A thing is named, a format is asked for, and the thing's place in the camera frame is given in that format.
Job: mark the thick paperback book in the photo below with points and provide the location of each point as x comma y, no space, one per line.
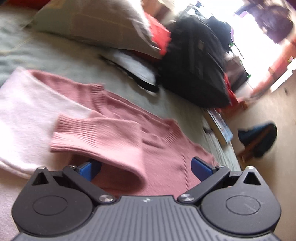
223,127

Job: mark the pink and white sweater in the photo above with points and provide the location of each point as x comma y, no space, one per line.
120,125

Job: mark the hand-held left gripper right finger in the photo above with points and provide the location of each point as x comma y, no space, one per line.
201,169

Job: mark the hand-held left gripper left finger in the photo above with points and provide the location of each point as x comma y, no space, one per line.
90,170

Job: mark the hanging beige shirt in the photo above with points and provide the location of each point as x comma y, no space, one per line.
238,69

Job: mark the orange tied curtain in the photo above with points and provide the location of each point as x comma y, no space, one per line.
282,63

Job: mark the grey green pillow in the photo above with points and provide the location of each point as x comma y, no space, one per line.
92,20

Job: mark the black backpack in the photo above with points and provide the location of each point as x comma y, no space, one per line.
194,64

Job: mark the red pillow with piping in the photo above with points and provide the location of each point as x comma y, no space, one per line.
23,1

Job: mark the black garment on rack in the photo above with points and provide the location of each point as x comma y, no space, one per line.
222,30

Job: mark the brown cardboard box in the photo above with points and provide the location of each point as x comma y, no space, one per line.
157,5

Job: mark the hanging dark garment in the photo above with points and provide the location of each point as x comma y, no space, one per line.
275,20

